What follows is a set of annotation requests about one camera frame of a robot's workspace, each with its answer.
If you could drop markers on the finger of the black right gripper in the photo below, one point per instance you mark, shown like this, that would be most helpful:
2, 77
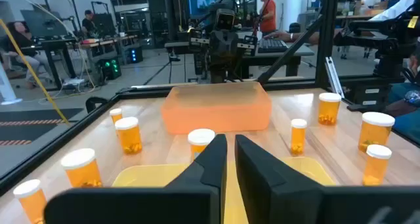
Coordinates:
217, 53
230, 53

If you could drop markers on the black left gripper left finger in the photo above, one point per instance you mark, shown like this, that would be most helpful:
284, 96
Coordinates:
197, 197

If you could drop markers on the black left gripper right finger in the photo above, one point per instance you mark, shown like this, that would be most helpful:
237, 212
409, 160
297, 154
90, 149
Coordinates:
272, 197

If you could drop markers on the medium amber pill bottle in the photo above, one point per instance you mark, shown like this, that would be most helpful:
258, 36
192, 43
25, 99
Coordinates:
200, 137
129, 138
82, 174

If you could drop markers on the thin amber pill bottle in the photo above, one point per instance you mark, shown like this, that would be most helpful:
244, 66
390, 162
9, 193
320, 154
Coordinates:
375, 168
33, 206
115, 117
298, 138

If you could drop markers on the wide amber pill bottle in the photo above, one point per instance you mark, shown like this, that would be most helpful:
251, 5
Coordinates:
329, 110

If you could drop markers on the wide amber bottle coloured capsules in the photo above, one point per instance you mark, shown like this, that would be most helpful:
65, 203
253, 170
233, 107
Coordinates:
374, 133

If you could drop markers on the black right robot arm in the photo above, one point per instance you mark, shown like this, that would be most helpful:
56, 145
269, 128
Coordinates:
223, 76

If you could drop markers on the yellow translucent plastic bin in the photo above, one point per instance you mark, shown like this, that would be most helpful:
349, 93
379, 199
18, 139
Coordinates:
147, 176

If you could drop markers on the orange translucent plastic bin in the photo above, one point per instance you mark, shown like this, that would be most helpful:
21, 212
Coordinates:
216, 109

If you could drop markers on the black keyboard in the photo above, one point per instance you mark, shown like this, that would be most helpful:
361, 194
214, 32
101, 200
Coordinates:
272, 46

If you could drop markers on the person's hand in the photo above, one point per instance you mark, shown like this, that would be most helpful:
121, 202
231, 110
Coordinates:
279, 36

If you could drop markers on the person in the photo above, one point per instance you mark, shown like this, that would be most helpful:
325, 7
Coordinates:
268, 13
393, 8
24, 43
88, 23
405, 102

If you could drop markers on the computer tower blue lights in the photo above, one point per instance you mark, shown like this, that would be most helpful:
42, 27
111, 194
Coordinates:
134, 54

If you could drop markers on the grey desk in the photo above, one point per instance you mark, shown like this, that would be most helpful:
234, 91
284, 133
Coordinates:
302, 50

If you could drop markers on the wooden top desk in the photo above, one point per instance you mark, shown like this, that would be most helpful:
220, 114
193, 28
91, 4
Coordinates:
108, 41

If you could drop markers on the computer tower green lights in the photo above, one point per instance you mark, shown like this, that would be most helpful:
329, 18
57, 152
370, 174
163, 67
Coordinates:
110, 69

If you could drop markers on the silver aluminium profile bar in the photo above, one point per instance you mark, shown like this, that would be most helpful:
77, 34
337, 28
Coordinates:
334, 77

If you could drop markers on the black machine yellow tag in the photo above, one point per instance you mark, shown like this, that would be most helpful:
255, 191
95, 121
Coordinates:
377, 36

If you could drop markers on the black desk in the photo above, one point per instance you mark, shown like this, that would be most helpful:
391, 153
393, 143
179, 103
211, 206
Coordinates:
49, 41

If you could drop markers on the dark monitor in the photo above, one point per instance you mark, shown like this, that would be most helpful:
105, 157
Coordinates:
42, 23

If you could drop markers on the black floor mat orange stripes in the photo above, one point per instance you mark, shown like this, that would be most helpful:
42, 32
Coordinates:
33, 114
19, 133

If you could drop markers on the white stand base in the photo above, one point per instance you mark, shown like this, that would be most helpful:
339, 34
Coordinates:
8, 92

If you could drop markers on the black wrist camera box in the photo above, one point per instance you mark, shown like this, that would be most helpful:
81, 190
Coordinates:
225, 20

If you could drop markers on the blue lit wall screen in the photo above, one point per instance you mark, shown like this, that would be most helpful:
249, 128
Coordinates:
201, 0

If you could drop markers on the black aluminium table frame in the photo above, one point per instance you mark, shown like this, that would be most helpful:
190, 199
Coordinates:
326, 36

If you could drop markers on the black frame clip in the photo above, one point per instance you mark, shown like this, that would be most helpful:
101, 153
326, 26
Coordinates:
95, 102

